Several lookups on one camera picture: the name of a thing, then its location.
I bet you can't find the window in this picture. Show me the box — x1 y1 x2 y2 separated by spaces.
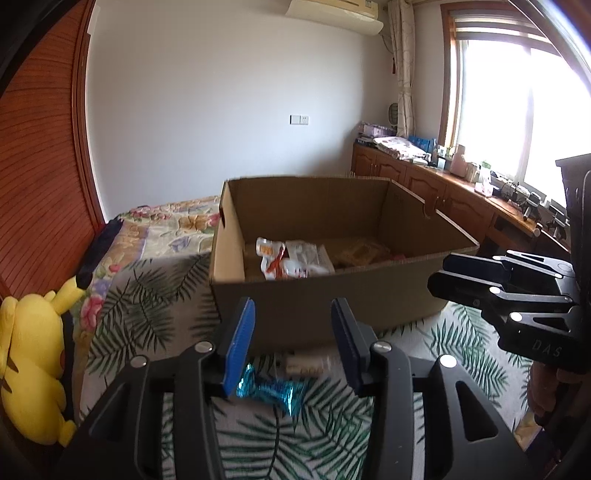
440 0 591 213

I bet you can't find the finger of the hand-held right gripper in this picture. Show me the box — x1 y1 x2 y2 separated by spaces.
442 250 576 296
427 272 578 325

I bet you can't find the wooden cabinet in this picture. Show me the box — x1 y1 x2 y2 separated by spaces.
350 141 573 259

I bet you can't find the blue foil candy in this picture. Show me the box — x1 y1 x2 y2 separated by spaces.
235 364 308 416

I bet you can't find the purple box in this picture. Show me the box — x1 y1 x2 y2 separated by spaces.
357 122 398 142

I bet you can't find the black device stand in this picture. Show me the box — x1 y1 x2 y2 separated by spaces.
522 193 544 232

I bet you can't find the brown slatted wooden panel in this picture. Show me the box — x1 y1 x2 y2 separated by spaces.
0 0 110 301

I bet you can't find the white air conditioner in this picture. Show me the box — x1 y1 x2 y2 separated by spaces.
284 0 385 36

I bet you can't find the patterned curtain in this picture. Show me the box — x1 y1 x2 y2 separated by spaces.
387 0 417 139

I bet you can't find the black cloth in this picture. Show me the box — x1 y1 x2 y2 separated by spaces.
88 218 124 278

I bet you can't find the floral blanket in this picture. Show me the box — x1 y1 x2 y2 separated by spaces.
81 196 223 333

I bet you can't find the folded floral cloth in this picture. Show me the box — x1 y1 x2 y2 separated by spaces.
373 135 432 160

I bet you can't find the white printed snack packet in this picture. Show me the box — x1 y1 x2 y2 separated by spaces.
283 240 336 278

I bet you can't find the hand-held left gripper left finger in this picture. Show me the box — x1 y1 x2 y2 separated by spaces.
53 296 256 480

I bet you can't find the clear sesame bar packet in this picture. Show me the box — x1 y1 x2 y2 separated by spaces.
335 237 393 269

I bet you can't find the yellow plush toy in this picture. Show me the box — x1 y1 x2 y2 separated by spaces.
0 272 93 447

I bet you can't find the cardboard box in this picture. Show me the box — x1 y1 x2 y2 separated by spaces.
210 175 481 355

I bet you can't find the silver orange snack packet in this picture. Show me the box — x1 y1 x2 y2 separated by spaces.
256 237 288 281

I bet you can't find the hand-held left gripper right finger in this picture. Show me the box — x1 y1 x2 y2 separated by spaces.
331 298 532 480

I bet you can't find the person's right hand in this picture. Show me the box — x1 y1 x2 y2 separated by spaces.
530 364 563 416

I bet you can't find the small white snack wrapper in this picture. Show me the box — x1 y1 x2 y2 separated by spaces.
276 351 334 377

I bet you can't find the leaf print blanket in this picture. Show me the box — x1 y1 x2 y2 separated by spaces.
76 251 536 480

